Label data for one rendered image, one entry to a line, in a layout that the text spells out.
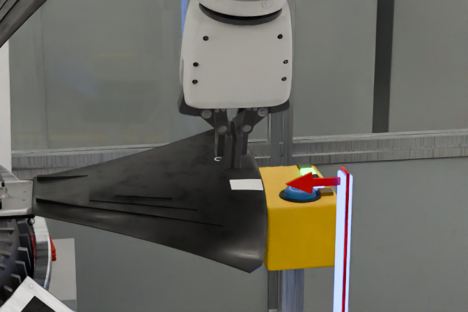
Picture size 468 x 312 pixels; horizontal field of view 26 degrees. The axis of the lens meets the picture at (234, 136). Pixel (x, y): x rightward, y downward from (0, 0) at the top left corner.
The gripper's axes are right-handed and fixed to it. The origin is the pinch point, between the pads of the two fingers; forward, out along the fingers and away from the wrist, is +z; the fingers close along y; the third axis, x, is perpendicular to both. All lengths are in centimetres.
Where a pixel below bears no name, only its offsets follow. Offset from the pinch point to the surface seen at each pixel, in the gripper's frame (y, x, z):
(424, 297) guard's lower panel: -50, -54, 74
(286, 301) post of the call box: -13.2, -19.8, 40.4
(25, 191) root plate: 20.1, -2.4, 6.3
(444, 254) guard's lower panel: -53, -56, 66
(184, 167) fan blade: 3.9, -3.8, 5.3
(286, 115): -22, -64, 39
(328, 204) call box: -16.8, -18.5, 22.8
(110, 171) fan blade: 11.5, -4.5, 5.9
